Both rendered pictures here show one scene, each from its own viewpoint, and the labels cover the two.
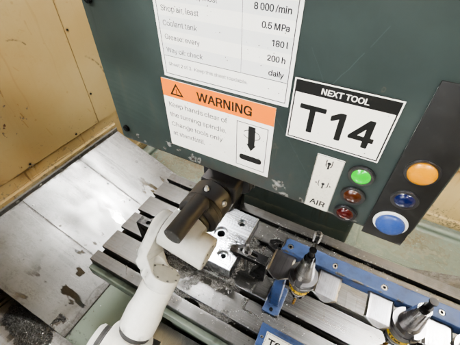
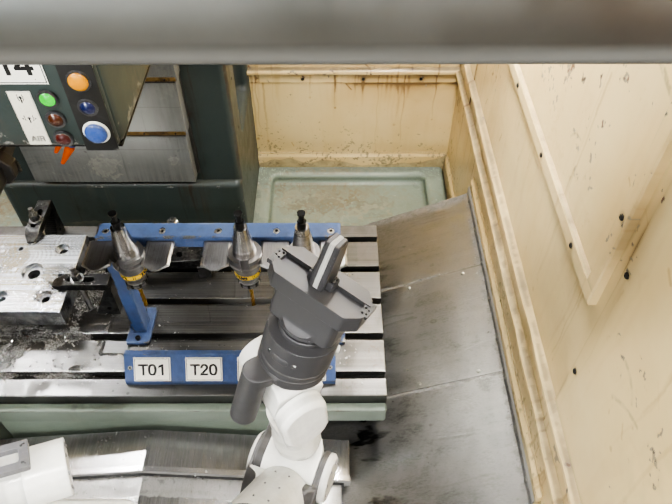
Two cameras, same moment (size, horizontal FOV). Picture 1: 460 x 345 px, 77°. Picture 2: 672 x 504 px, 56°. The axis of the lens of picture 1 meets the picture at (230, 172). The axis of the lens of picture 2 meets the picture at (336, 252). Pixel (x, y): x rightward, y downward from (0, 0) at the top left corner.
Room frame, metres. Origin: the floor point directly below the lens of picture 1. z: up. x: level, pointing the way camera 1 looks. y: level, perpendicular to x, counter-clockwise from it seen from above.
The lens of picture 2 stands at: (-0.56, -0.14, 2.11)
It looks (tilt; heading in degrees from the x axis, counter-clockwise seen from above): 49 degrees down; 332
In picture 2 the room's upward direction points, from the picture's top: straight up
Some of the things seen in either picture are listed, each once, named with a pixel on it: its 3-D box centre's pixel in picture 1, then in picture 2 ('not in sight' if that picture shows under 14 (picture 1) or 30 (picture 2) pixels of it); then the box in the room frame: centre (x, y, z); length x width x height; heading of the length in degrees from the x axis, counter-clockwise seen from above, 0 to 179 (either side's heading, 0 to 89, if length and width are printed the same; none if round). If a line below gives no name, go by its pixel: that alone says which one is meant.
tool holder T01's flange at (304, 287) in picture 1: (302, 276); (128, 256); (0.32, -0.17, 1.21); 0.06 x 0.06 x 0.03
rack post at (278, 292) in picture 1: (280, 278); (126, 287); (0.39, -0.15, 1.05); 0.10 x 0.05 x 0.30; 152
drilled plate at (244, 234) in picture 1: (209, 230); (14, 278); (0.61, 0.07, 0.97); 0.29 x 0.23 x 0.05; 62
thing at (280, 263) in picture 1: (280, 265); (98, 256); (0.34, -0.12, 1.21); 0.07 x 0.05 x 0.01; 152
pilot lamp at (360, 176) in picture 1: (361, 176); (47, 99); (0.22, -0.14, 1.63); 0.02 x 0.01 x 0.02; 62
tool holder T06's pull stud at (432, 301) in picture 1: (429, 305); (239, 219); (0.21, -0.36, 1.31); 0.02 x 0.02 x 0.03
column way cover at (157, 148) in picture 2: not in sight; (90, 103); (0.91, -0.23, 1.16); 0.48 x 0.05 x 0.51; 62
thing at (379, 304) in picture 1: (378, 311); (215, 256); (0.24, -0.31, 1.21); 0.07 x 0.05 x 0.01; 152
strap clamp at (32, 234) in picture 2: (233, 202); (41, 227); (0.74, -0.01, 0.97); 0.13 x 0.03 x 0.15; 152
